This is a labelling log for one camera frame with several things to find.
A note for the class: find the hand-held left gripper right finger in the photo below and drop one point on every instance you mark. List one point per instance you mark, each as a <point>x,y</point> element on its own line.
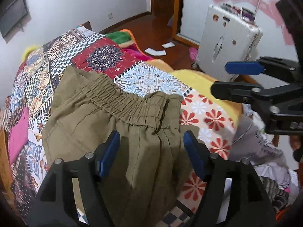
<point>194,156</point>

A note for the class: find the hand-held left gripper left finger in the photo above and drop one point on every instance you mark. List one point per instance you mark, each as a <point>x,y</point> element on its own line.
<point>109,153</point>

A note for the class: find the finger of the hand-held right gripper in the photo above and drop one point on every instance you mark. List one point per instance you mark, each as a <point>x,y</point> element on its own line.
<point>243,67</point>
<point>236,92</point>

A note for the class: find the olive green pants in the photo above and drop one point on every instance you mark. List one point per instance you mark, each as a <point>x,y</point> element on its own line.
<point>94,123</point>

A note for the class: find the white suitcase with stickers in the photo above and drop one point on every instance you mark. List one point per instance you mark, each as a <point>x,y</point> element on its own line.
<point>224,40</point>

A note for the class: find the grey printed garment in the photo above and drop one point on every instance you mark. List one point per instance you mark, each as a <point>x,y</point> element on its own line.
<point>255,134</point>

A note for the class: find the pink slipper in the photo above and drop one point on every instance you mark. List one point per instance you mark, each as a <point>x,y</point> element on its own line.
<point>193,53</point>

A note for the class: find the row of small boxes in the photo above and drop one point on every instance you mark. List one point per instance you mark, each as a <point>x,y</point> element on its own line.
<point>241,11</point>

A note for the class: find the white sliding wardrobe door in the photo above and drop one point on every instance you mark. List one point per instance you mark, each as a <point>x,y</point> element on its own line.
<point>194,9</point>

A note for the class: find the dark striped garment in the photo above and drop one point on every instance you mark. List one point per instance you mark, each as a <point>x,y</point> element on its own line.
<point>275,194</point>

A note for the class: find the white paper sheet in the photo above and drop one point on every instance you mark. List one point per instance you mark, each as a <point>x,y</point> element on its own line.
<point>155,52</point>
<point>168,45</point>

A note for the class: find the pink cloth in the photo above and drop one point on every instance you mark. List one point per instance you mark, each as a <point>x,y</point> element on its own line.
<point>19,134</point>

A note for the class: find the patchwork printed blanket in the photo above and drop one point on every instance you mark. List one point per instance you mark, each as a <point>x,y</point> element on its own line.
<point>101,56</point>

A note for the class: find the wooden bed frame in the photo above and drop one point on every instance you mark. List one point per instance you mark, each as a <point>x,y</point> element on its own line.
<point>86,26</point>

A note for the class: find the white wall socket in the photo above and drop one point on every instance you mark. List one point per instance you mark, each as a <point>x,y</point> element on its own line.
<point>110,16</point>

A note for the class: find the small black wall monitor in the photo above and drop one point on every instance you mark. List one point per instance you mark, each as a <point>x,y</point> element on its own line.
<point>11,20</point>

